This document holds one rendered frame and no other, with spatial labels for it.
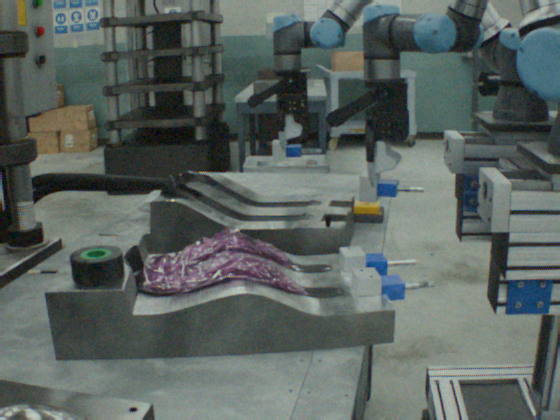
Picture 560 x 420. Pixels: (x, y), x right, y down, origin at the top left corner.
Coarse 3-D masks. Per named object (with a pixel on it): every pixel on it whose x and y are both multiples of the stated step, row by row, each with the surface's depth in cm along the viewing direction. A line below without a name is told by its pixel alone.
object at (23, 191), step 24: (0, 0) 130; (0, 24) 131; (0, 72) 134; (0, 96) 136; (24, 120) 140; (24, 168) 141; (24, 192) 142; (24, 216) 143; (24, 240) 143; (48, 240) 149
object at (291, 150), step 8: (272, 144) 173; (288, 144) 177; (296, 144) 177; (272, 152) 174; (280, 152) 173; (288, 152) 174; (296, 152) 174; (304, 152) 175; (312, 152) 175; (320, 152) 175; (280, 160) 174
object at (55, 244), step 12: (60, 240) 153; (0, 252) 142; (12, 252) 142; (24, 252) 142; (36, 252) 142; (48, 252) 147; (0, 264) 133; (12, 264) 133; (24, 264) 137; (36, 264) 142; (0, 276) 128; (12, 276) 132; (0, 288) 128
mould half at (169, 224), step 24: (216, 192) 137; (240, 192) 144; (144, 216) 142; (168, 216) 125; (192, 216) 124; (216, 216) 126; (168, 240) 127; (192, 240) 126; (264, 240) 123; (288, 240) 122; (312, 240) 121; (336, 240) 120
